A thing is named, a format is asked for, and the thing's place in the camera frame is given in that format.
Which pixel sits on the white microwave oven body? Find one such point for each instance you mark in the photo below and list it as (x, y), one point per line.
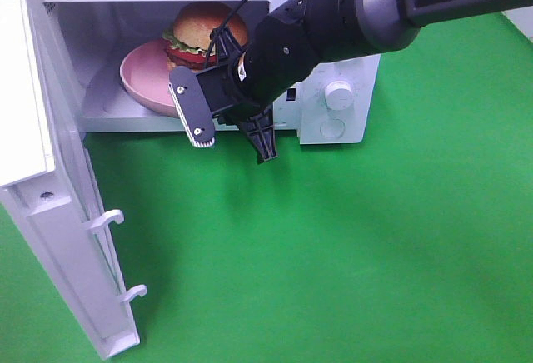
(100, 33)

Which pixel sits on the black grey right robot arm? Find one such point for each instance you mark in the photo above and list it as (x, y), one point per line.
(292, 40)

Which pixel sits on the round white door button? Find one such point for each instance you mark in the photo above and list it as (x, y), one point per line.
(332, 128)

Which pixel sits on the burger with lettuce and tomato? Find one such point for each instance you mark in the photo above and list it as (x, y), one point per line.
(188, 38)

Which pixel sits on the white round knob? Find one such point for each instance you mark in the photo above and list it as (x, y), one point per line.
(338, 95)

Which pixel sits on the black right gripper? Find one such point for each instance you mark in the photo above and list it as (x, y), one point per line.
(254, 121)

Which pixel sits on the pink round plate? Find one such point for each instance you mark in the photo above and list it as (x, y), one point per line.
(145, 76)

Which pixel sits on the green table cloth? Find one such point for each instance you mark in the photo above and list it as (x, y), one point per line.
(414, 245)

